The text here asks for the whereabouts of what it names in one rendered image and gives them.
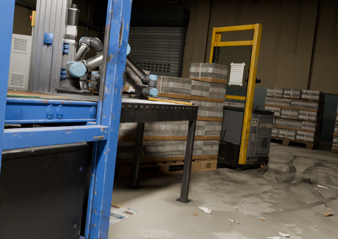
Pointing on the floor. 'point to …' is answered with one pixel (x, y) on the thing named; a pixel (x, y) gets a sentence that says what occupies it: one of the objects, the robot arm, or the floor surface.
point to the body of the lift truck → (257, 127)
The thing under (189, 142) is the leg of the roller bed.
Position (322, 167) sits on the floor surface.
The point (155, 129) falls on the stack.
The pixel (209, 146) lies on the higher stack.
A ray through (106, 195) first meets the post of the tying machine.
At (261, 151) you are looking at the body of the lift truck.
